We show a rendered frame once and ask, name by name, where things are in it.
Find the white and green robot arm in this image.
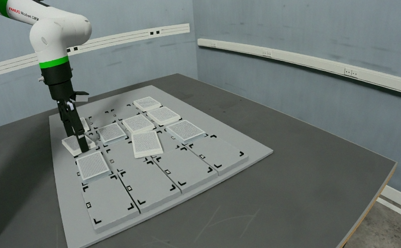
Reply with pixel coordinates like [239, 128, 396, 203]
[0, 0, 92, 85]

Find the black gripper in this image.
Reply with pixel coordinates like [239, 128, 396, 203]
[48, 79, 89, 153]

